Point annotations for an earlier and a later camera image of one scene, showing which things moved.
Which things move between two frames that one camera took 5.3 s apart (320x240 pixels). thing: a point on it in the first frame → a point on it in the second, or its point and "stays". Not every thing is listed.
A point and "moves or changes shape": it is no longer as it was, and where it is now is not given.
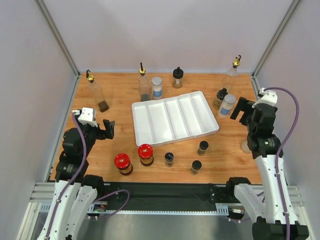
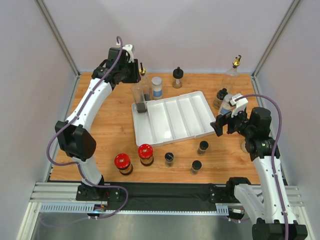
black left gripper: (102, 134) → (136, 76)
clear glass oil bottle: (230, 78) stays
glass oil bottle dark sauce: (144, 84) stays
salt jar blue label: (157, 86) stays
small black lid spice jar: (203, 146) stays
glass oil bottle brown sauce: (97, 93) moves or changes shape
